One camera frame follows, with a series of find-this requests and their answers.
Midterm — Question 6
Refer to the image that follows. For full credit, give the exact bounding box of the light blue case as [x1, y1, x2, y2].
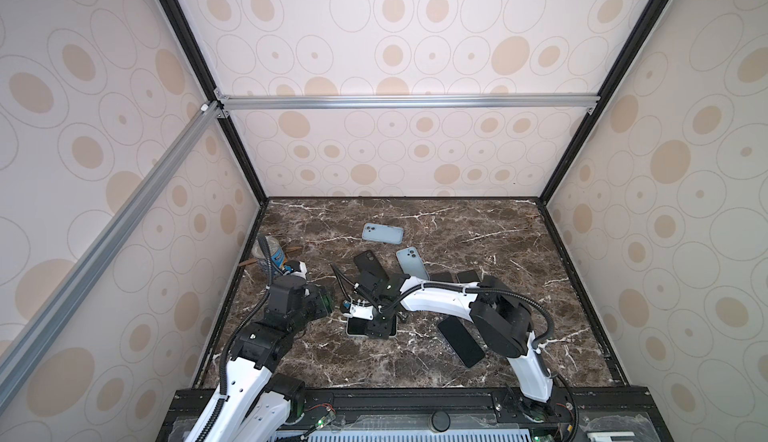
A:
[396, 247, 430, 280]
[346, 318, 397, 339]
[361, 223, 404, 245]

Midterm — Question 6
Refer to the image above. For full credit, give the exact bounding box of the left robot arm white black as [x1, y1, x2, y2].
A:
[186, 235, 333, 441]

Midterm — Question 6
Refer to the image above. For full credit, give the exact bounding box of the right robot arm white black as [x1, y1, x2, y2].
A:
[342, 272, 555, 404]

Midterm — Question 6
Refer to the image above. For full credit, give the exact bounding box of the black phone case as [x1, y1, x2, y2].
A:
[353, 250, 389, 280]

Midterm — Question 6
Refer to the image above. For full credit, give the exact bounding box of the black phone middle left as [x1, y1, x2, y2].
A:
[430, 271, 454, 283]

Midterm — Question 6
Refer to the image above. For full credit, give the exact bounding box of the black phone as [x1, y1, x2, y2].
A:
[437, 316, 485, 368]
[456, 270, 481, 284]
[430, 271, 454, 283]

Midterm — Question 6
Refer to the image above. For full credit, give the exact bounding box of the black phone middle right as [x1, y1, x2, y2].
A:
[456, 270, 481, 284]

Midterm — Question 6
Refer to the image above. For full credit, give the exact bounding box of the black phone front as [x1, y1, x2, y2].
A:
[437, 316, 485, 368]

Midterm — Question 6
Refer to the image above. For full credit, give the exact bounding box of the blue tin can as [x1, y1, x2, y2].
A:
[252, 234, 285, 273]

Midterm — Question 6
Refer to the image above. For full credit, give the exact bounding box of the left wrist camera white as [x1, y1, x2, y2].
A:
[282, 260, 307, 279]

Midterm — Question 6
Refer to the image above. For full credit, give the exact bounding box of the horizontal aluminium rail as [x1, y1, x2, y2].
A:
[220, 94, 600, 111]

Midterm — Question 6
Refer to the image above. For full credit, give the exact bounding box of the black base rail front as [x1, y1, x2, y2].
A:
[157, 386, 673, 442]

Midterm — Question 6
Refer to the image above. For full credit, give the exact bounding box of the left diagonal aluminium rail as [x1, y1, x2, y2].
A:
[1, 100, 223, 411]

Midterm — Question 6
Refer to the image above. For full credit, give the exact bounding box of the left black frame post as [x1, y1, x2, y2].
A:
[158, 0, 269, 205]

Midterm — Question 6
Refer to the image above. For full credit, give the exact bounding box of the black frame post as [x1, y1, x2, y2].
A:
[538, 0, 672, 206]
[158, 0, 269, 205]

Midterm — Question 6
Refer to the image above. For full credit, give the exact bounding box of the right black frame post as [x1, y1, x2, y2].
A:
[538, 0, 672, 206]

